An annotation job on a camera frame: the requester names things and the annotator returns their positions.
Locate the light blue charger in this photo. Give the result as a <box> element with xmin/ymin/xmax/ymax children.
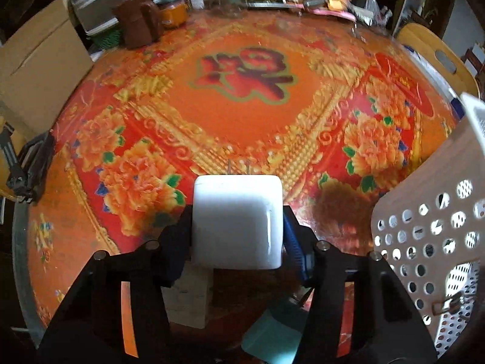
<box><xmin>242</xmin><ymin>300</ymin><xmax>308</xmax><ymax>364</ymax></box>

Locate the white perforated plastic basket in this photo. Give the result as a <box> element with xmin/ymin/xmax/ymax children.
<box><xmin>372</xmin><ymin>93</ymin><xmax>485</xmax><ymax>356</ymax></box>

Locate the white charger block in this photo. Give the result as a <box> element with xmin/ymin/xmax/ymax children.
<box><xmin>191</xmin><ymin>174</ymin><xmax>284</xmax><ymax>270</ymax></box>

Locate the white cube charger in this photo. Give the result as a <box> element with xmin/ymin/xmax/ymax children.
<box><xmin>161</xmin><ymin>262</ymin><xmax>213</xmax><ymax>329</ymax></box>

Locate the black phone holder clamp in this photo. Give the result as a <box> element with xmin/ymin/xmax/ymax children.
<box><xmin>1</xmin><ymin>125</ymin><xmax>55</xmax><ymax>203</ymax></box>

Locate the red floral tablecloth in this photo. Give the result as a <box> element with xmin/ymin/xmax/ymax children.
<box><xmin>26</xmin><ymin>12</ymin><xmax>457</xmax><ymax>363</ymax></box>

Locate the cardboard box on table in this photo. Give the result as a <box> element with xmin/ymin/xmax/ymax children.
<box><xmin>1</xmin><ymin>0</ymin><xmax>93</xmax><ymax>140</ymax></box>

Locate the wooden chair right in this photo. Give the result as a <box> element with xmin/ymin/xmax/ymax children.
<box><xmin>397</xmin><ymin>23</ymin><xmax>480</xmax><ymax>98</ymax></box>

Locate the brown ceramic jar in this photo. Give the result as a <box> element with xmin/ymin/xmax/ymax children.
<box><xmin>112</xmin><ymin>0</ymin><xmax>164</xmax><ymax>49</ymax></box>

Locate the orange lidded jar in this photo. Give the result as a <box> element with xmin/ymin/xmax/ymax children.
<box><xmin>159</xmin><ymin>0</ymin><xmax>188</xmax><ymax>29</ymax></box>

